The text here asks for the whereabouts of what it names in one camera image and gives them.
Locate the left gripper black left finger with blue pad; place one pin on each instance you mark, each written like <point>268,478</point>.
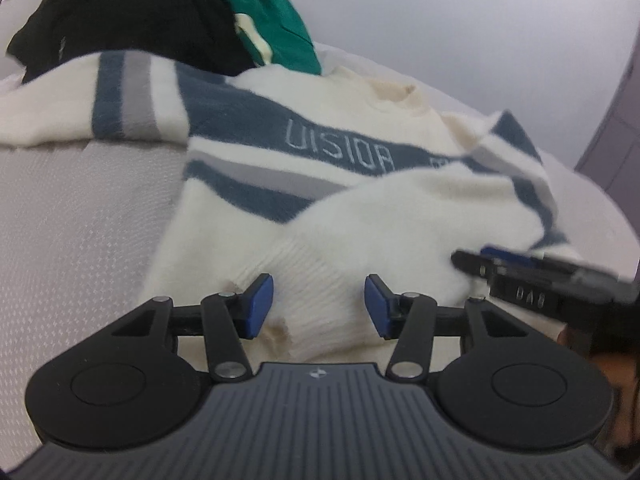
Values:
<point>145,375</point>

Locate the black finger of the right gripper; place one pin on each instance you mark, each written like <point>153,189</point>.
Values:
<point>486,262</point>

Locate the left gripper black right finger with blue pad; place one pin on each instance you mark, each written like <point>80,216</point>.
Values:
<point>493,376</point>

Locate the cream sweater with blue stripes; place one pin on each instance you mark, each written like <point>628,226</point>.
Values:
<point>316,180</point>

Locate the person's right hand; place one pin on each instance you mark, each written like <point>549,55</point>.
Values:
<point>622,372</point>

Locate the green garment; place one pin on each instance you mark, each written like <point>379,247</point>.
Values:
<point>275,34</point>

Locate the black garment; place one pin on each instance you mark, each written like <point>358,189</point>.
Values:
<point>199,33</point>

